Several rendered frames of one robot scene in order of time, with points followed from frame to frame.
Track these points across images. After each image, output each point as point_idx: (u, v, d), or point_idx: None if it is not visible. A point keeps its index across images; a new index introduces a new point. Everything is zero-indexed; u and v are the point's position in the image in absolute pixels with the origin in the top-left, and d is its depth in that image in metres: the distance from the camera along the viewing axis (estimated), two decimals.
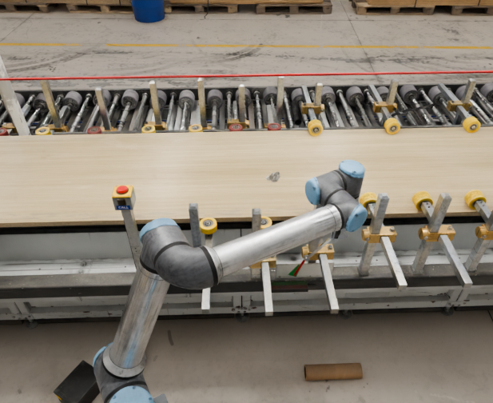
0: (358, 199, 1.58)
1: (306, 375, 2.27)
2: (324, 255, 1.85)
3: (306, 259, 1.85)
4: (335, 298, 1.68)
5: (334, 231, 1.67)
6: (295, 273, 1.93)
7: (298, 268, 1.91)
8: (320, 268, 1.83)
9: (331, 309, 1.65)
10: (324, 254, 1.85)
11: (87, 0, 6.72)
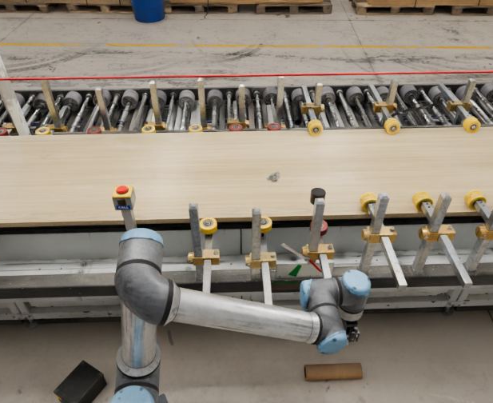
0: (351, 320, 1.40)
1: (306, 375, 2.27)
2: (324, 255, 1.85)
3: (306, 260, 1.85)
4: None
5: None
6: (318, 270, 1.92)
7: (315, 266, 1.90)
8: (320, 268, 1.83)
9: None
10: (324, 254, 1.85)
11: (87, 0, 6.72)
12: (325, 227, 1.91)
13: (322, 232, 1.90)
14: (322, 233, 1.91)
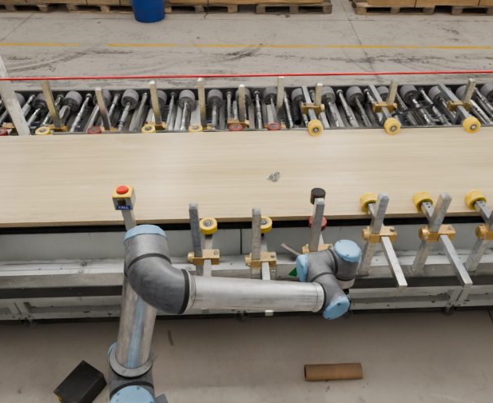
0: (343, 287, 1.50)
1: (306, 375, 2.27)
2: None
3: None
4: None
5: None
6: None
7: None
8: None
9: None
10: None
11: (87, 0, 6.72)
12: (324, 223, 1.93)
13: (321, 227, 1.92)
14: (321, 228, 1.93)
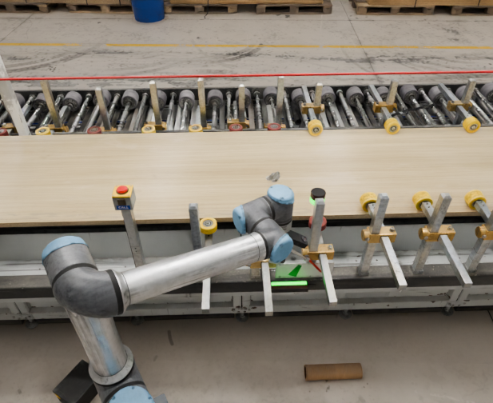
0: None
1: (306, 375, 2.27)
2: None
3: (306, 260, 1.85)
4: (333, 292, 1.70)
5: None
6: (318, 270, 1.92)
7: (315, 266, 1.90)
8: (319, 262, 1.86)
9: (329, 302, 1.67)
10: None
11: (87, 0, 6.72)
12: (324, 223, 1.93)
13: (321, 227, 1.92)
14: (321, 228, 1.93)
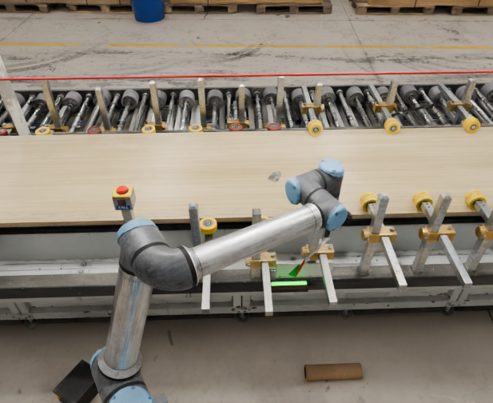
0: None
1: (306, 375, 2.27)
2: None
3: (306, 259, 1.85)
4: (333, 292, 1.70)
5: None
6: (296, 273, 1.93)
7: (299, 268, 1.91)
8: (319, 262, 1.86)
9: (329, 302, 1.67)
10: None
11: (87, 0, 6.72)
12: None
13: None
14: None
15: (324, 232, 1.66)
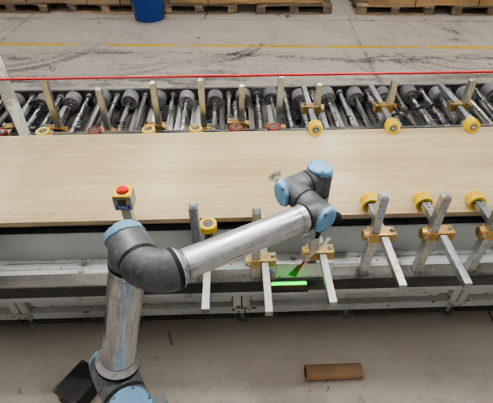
0: None
1: (306, 375, 2.27)
2: None
3: (306, 259, 1.85)
4: (333, 292, 1.70)
5: None
6: (296, 273, 1.93)
7: (298, 268, 1.91)
8: (319, 262, 1.86)
9: (329, 302, 1.67)
10: None
11: (87, 0, 6.72)
12: None
13: None
14: None
15: (315, 233, 1.65)
